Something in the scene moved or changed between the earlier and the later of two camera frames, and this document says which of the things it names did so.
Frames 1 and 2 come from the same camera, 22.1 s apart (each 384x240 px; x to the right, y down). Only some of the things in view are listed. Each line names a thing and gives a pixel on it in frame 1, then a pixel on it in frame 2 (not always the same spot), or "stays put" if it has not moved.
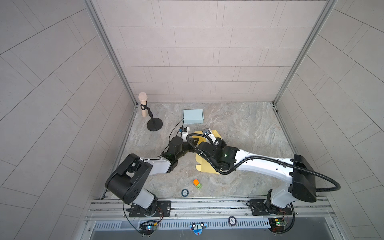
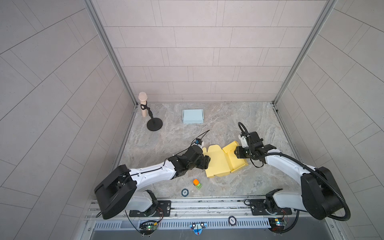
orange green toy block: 196,182 stays put
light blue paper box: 193,116 stays put
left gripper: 192,146 → 203,162
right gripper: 220,144 → 238,153
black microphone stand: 155,124 stays put
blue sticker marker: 197,228 stays put
